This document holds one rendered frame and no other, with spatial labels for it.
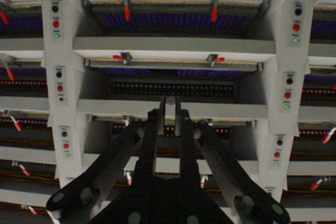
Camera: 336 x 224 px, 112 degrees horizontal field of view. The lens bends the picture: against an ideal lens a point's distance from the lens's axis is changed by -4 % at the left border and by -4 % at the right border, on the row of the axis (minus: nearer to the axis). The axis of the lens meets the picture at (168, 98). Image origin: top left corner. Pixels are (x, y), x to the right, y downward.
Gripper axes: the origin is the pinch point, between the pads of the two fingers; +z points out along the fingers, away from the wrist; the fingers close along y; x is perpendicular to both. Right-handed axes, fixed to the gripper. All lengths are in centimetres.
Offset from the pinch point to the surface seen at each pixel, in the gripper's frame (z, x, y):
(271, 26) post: 26.0, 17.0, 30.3
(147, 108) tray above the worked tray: 17.6, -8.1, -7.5
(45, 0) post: 24, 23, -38
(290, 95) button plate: 17.8, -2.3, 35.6
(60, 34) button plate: 21.7, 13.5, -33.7
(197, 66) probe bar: 24.8, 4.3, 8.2
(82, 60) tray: 24.3, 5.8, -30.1
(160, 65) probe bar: 24.9, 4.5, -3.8
